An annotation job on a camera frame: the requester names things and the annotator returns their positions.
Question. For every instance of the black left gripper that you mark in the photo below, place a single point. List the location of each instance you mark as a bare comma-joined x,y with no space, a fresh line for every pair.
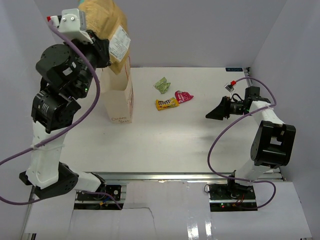
101,47

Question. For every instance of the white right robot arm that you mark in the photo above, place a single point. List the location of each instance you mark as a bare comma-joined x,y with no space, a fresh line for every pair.
272,145

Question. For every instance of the green crumpled snack packet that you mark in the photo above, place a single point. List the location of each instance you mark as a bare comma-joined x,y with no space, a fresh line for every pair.
162,85

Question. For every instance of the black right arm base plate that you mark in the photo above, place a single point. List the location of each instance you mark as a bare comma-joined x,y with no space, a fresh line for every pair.
221,199

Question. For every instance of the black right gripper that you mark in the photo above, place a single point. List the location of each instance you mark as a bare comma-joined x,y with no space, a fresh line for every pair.
224,110

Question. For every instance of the blue right corner label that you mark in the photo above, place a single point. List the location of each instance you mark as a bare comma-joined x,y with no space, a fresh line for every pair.
234,69

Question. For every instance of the large brown kraft snack bag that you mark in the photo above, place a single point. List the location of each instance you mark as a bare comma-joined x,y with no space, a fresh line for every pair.
108,21

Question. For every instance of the aluminium front rail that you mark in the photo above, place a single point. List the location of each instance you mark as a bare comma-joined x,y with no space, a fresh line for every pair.
158,176

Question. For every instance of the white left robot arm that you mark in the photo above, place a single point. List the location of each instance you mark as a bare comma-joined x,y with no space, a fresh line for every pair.
65,79

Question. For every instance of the yellow M&M's packet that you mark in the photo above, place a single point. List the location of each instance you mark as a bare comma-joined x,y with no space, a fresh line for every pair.
166,104

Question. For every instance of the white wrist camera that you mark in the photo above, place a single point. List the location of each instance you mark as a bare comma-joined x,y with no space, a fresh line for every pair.
72,24
230,87

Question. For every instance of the pink red snack packet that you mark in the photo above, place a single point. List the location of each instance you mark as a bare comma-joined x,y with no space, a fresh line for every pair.
183,96

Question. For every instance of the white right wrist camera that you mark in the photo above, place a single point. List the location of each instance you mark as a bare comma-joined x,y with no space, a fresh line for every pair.
230,87

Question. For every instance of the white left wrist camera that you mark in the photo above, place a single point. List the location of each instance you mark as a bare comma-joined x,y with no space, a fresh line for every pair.
72,24

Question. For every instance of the cream paper bag orange handles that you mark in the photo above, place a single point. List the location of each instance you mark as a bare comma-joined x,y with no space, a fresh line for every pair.
117,94

